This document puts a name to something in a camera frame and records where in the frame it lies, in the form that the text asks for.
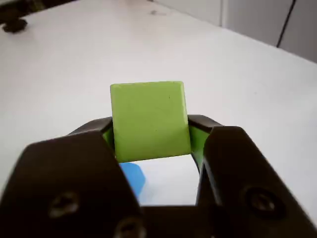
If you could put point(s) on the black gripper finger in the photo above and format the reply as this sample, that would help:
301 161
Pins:
242 178
62 178

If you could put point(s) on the blue lego block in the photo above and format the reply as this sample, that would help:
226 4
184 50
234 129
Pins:
133 176

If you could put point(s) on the green lego block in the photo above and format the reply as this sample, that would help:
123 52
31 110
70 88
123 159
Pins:
148 121

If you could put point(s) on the white cabinet front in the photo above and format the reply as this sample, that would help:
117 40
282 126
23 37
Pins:
247 19

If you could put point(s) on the black clamp knob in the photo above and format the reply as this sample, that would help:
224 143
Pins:
15 25

